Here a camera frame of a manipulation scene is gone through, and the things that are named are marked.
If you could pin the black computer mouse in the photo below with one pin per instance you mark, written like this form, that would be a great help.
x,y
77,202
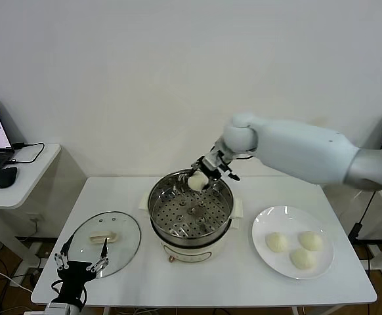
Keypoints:
x,y
6,178

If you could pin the round glass pot lid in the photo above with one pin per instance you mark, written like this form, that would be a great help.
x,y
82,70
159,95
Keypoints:
x,y
96,238

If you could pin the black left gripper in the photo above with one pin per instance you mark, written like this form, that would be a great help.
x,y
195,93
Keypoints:
x,y
73,275

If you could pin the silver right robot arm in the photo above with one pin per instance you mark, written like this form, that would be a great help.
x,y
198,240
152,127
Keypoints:
x,y
309,154

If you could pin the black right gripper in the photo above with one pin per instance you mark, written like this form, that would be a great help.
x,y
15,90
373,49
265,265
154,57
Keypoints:
x,y
214,162

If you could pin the white side table with mouse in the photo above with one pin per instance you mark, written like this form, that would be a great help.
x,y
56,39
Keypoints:
x,y
30,177

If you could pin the stainless steel steamer basket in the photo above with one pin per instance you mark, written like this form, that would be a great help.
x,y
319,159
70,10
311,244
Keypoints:
x,y
191,216

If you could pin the round white plate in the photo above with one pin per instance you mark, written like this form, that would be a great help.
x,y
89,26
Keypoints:
x,y
269,220

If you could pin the white steamed baozi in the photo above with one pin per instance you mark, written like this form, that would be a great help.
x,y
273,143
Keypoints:
x,y
197,183
275,243
310,241
302,259

